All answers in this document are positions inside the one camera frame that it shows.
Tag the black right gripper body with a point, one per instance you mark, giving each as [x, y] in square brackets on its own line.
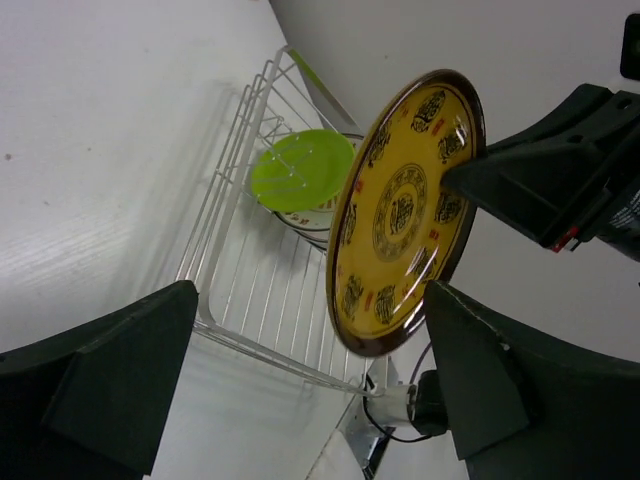
[616, 223]

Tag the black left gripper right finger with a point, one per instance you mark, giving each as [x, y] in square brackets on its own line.
[523, 404]

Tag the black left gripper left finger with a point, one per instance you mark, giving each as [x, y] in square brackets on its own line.
[92, 402]

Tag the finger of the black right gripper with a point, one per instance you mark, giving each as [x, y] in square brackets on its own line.
[546, 182]

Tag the mustard yellow plate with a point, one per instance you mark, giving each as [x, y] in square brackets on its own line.
[395, 227]

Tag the lime green plate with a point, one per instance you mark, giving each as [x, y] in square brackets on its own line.
[302, 170]

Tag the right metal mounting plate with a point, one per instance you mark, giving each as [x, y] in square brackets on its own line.
[366, 443]

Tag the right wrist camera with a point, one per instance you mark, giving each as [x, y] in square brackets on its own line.
[630, 52]

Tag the wire dish rack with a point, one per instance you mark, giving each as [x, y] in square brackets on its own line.
[261, 283]

